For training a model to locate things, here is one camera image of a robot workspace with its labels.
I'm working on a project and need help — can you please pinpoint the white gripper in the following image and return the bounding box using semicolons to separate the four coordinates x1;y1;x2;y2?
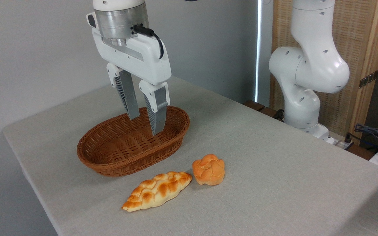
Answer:
92;28;172;136

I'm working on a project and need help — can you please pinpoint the long braided bread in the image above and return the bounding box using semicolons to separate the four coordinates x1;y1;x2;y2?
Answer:
121;171;193;212

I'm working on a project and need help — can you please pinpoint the brown wicker basket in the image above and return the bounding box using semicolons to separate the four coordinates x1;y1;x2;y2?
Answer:
77;106;190;177

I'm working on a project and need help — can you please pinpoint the round orange bread roll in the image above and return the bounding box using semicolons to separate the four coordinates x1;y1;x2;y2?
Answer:
192;154;225;186

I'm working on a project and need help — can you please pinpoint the grey tablecloth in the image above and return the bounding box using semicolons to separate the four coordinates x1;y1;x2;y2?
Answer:
3;76;378;236

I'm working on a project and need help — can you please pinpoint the dark metal screen hinge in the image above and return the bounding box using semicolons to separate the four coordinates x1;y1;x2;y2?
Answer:
359;70;378;89

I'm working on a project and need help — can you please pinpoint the wooden folding screen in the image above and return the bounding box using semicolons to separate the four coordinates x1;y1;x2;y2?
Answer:
270;0;378;142

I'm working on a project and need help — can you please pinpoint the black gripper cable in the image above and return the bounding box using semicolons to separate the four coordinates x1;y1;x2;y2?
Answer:
133;24;164;59

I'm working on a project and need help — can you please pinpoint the black cable bundle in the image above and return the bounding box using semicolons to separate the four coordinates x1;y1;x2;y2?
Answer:
345;124;378;154

